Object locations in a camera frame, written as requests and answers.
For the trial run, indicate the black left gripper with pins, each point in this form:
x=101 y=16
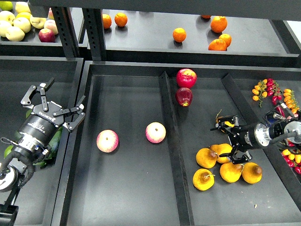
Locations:
x=40 y=122

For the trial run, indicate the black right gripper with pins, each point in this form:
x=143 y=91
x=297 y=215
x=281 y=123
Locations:
x=242 y=138

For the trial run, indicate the yellow pear with stem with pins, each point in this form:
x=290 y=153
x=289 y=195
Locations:
x=203 y=179

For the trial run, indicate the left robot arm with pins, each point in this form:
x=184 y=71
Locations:
x=17 y=168

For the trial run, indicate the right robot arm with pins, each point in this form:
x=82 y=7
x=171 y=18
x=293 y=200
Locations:
x=281 y=128

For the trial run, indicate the yellow pear upright middle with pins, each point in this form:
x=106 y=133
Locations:
x=221 y=149

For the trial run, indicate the yellow pear upper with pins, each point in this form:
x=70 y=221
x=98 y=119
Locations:
x=226 y=122

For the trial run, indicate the yellow pear far left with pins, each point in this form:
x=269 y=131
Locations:
x=206 y=158

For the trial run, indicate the green avocado top left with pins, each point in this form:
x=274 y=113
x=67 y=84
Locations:
x=28 y=113

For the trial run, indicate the yellow pear right lower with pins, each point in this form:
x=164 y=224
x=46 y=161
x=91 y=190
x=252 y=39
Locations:
x=252 y=173

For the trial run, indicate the green avocado right lower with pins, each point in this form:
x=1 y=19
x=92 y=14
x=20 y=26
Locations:
x=55 y=142

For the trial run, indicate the dark avocado bottom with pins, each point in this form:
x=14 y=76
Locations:
x=40 y=165

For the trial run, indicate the light green avocado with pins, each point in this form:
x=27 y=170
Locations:
x=8 y=151

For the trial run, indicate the black tray divider right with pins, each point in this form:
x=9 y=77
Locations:
x=290 y=180

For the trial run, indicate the black tray divider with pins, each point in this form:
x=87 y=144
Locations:
x=175 y=152
x=290 y=180

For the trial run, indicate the red chili pepper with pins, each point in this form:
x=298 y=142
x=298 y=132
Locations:
x=277 y=101

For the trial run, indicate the orange tomato vine left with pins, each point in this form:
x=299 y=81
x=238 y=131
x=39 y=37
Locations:
x=260 y=92

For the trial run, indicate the orange tomato vine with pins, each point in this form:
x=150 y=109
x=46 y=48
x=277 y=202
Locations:
x=260 y=92
x=290 y=100

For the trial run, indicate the mixed cherry tomatoes lower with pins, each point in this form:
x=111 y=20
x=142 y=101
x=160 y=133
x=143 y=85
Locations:
x=292 y=154

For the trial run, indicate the pink apple left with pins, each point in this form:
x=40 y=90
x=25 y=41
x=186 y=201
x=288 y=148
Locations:
x=107 y=141

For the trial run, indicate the pink apple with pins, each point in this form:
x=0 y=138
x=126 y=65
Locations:
x=155 y=132
x=107 y=141

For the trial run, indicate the red cherry tomato bunch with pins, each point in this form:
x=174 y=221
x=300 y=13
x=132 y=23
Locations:
x=273 y=90

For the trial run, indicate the red apple on shelf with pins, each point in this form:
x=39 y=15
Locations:
x=46 y=35

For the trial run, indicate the orange tomato vine right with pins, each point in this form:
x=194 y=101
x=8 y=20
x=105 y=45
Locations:
x=290 y=100

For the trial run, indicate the dark red apple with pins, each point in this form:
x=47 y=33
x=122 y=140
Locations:
x=184 y=96

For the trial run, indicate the black tray divider left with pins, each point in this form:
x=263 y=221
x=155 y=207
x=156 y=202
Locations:
x=175 y=152

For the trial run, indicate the pale peach on shelf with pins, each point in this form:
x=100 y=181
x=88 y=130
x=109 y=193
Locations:
x=50 y=24

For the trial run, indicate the yellow apple right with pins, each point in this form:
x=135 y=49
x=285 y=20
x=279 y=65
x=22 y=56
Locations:
x=37 y=22

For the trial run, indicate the yellow apple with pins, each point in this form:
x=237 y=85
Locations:
x=37 y=22
x=7 y=16
x=14 y=34
x=22 y=23
x=4 y=25

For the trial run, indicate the bright red apple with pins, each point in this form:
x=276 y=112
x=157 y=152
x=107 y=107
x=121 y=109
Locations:
x=186 y=78

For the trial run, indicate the yellow apple front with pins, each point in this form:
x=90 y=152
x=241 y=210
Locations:
x=14 y=34

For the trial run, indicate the pink apple centre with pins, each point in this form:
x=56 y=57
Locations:
x=155 y=132

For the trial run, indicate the yellow apple middle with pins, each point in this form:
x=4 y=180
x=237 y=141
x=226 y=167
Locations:
x=22 y=23

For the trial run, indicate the yellow apple far left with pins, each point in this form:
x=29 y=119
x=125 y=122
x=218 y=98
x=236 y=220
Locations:
x=4 y=25

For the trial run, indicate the yellow lemon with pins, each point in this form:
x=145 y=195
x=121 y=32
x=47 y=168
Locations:
x=26 y=15

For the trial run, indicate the yellow apple left top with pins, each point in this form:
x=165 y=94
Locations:
x=7 y=16

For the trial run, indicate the orange front right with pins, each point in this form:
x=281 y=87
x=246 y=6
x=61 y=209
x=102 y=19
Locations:
x=217 y=45

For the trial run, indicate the pale apple top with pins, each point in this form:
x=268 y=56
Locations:
x=21 y=7

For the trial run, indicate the orange small right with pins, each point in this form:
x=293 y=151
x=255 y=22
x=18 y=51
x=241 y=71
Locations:
x=227 y=38

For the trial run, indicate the black shelf post left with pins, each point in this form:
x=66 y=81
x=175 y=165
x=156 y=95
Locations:
x=66 y=31

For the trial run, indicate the black shelf post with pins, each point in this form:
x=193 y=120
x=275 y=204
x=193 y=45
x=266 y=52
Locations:
x=66 y=31
x=93 y=22

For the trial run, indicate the black shelf post right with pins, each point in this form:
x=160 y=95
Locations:
x=93 y=22

